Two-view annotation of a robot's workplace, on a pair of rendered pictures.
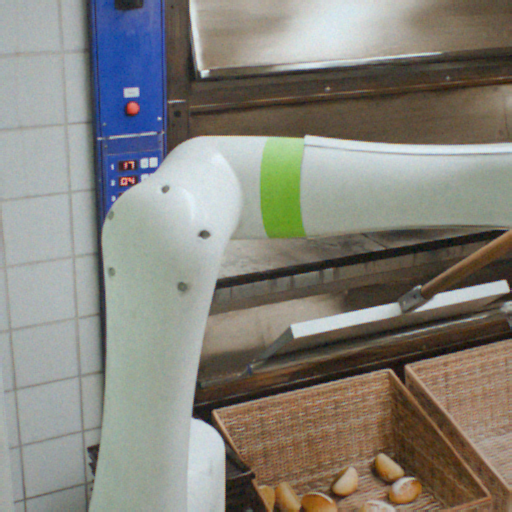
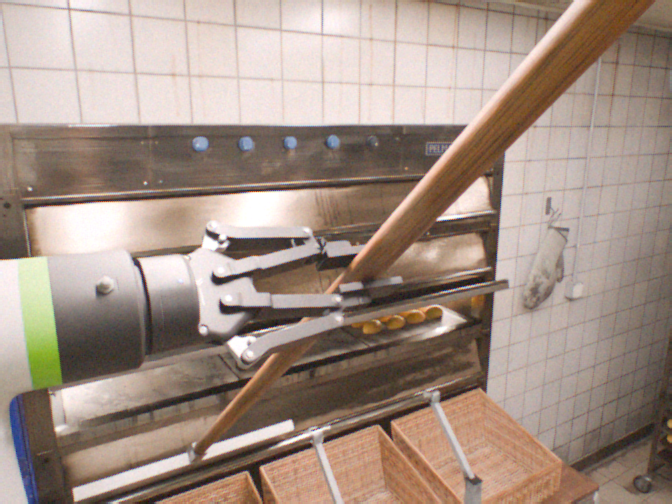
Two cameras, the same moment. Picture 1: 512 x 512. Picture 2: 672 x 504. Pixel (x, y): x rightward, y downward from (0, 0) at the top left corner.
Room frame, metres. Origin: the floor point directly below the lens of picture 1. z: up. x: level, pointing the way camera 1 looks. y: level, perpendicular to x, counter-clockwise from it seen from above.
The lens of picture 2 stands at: (0.67, -0.61, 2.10)
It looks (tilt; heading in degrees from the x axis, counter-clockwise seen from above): 14 degrees down; 356
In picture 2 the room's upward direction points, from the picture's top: straight up
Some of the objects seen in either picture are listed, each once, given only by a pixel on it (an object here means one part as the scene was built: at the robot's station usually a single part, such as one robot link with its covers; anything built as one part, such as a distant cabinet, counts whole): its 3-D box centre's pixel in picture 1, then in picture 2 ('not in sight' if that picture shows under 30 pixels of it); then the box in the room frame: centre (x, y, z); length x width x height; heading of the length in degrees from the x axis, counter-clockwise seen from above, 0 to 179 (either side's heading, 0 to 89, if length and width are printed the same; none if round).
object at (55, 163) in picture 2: not in sight; (309, 155); (2.53, -0.63, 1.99); 1.80 x 0.08 x 0.21; 117
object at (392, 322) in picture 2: not in sight; (373, 302); (3.17, -0.96, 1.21); 0.61 x 0.48 x 0.06; 27
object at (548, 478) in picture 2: not in sight; (473, 455); (2.56, -1.32, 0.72); 0.56 x 0.49 x 0.28; 119
